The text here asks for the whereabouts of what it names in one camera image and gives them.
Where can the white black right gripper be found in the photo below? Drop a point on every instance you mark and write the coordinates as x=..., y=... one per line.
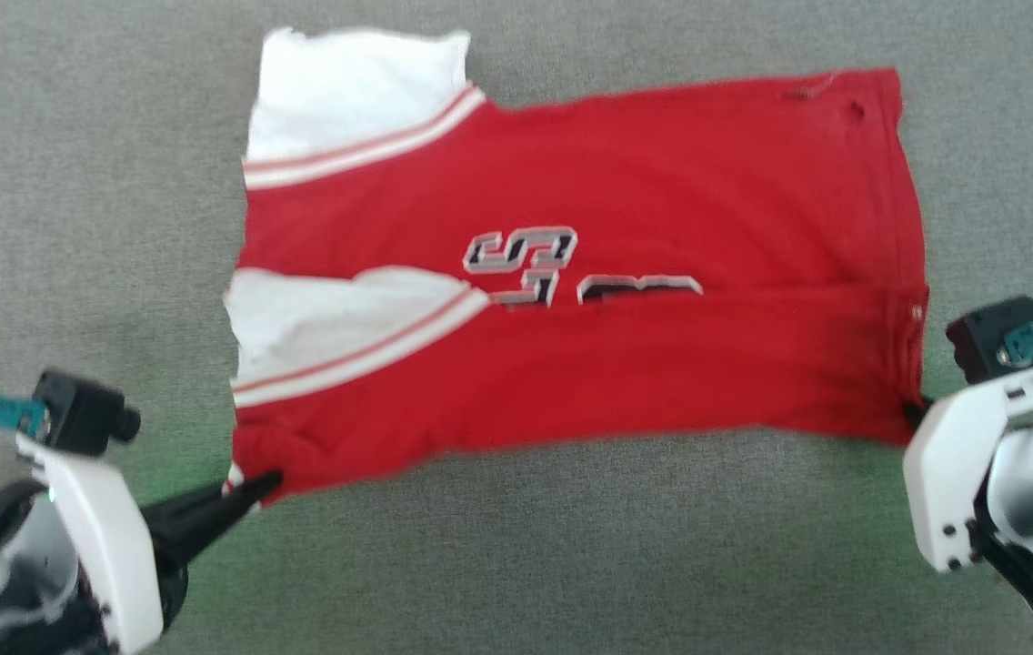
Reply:
x=948, y=473

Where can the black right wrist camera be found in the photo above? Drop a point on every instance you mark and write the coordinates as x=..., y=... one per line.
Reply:
x=980, y=341

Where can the red and white jersey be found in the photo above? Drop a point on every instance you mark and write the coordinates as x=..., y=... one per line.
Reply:
x=626, y=364

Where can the teal left camera connector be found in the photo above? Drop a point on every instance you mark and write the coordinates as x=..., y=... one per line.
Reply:
x=3, y=411

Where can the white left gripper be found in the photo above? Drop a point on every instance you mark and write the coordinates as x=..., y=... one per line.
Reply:
x=107, y=546

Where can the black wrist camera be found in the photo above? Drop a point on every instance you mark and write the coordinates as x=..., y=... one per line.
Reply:
x=80, y=414
x=980, y=341

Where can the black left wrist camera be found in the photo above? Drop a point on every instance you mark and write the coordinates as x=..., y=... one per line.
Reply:
x=80, y=414

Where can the grey fabric sofa cushion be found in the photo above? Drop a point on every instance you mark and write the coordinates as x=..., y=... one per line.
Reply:
x=516, y=582

